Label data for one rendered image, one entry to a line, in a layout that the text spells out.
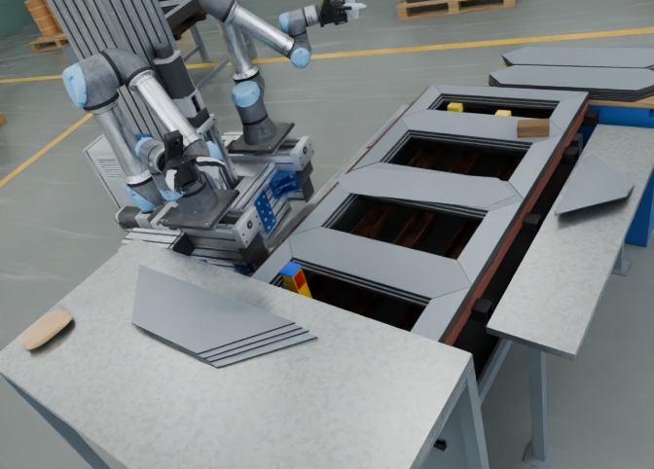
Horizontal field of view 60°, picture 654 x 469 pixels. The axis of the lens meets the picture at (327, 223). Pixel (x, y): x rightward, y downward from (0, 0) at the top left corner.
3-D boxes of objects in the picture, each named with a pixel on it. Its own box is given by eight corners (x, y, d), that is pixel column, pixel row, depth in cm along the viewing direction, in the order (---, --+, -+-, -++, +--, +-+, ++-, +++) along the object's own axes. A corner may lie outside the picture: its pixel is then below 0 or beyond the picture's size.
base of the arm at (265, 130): (238, 145, 243) (230, 125, 238) (254, 126, 253) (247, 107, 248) (268, 145, 237) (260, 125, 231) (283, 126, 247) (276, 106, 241)
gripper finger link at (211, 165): (234, 175, 152) (202, 176, 155) (228, 156, 149) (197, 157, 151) (229, 181, 150) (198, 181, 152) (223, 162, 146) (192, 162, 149)
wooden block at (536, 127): (549, 128, 227) (549, 118, 224) (549, 136, 222) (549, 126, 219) (518, 129, 231) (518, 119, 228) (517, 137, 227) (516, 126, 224)
